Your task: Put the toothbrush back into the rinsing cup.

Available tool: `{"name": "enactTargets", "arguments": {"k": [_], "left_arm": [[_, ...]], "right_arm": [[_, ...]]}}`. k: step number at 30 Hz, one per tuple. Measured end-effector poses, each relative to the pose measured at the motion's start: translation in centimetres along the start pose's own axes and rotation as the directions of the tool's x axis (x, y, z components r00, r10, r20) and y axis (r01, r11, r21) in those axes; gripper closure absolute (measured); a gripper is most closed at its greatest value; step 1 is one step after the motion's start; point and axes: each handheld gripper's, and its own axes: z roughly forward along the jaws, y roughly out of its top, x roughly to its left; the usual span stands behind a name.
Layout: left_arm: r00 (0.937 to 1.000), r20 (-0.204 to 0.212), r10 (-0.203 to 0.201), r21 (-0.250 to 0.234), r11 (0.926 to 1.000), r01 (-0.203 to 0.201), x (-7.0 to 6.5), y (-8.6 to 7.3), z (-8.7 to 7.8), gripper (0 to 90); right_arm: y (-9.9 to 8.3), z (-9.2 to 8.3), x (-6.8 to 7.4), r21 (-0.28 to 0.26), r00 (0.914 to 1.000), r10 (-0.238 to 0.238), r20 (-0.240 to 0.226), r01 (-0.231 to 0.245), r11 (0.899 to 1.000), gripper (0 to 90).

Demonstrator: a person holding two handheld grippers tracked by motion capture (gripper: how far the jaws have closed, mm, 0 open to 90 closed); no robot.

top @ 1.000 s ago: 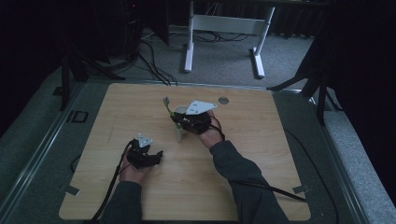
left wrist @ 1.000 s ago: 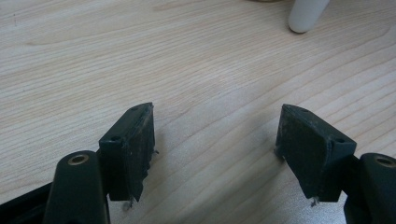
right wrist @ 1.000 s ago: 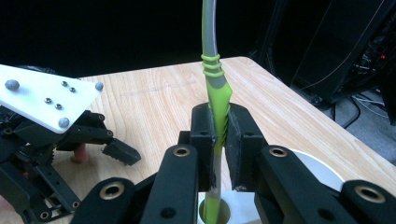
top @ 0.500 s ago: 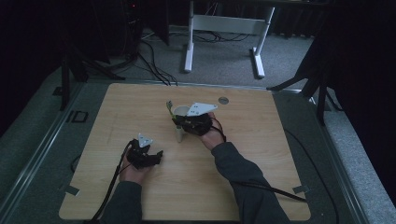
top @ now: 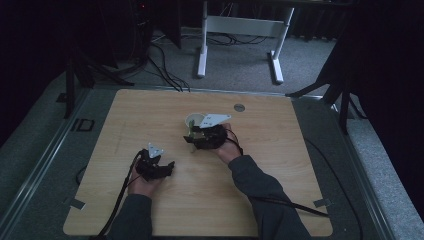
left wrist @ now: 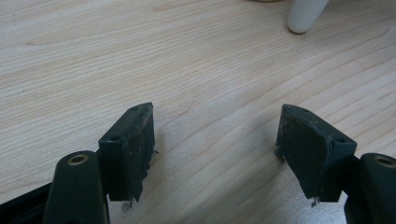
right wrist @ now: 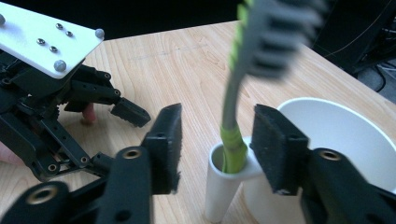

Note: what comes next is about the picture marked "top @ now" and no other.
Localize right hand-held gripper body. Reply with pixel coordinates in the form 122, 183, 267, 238
194, 113, 232, 150

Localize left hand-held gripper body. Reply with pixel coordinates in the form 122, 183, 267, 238
134, 142, 165, 182

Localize white cup with handle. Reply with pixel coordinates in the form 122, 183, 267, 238
184, 112, 208, 154

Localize person's left hand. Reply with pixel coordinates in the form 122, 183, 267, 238
127, 166, 164, 200

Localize person's right hand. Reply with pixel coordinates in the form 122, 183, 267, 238
213, 123, 244, 165

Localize black rectangular floor marker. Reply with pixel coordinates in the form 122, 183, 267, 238
70, 117, 96, 133

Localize black metal stand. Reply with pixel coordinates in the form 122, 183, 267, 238
62, 43, 135, 120
285, 49, 368, 135

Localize left hand-held gripper black cable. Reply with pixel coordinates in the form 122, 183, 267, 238
89, 149, 143, 240

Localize hand-held gripper black cable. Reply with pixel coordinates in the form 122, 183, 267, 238
226, 128, 330, 218
89, 149, 143, 240

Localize black floor cables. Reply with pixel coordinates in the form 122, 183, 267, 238
146, 42, 192, 93

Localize small black cable loop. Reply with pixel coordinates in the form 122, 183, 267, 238
75, 164, 88, 186

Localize cables under white desk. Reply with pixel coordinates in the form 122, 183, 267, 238
205, 32, 269, 47

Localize right hand-held gripper black cable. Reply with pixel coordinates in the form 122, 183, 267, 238
226, 128, 330, 218

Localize metal floor rail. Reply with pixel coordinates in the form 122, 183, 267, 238
328, 103, 399, 240
0, 87, 92, 233

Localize white desk frame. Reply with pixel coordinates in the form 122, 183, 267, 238
196, 1, 296, 85

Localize thin black cable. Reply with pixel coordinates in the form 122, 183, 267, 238
303, 137, 365, 240

